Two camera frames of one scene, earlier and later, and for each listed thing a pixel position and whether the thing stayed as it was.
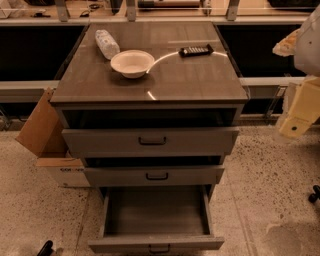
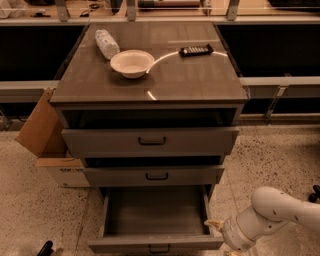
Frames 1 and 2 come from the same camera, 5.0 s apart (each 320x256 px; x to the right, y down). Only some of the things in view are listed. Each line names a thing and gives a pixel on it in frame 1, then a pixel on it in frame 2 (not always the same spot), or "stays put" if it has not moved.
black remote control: (191, 51) stays put
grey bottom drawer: (158, 220) stays put
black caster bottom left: (47, 250) stays put
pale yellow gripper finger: (287, 46) -> (215, 223)
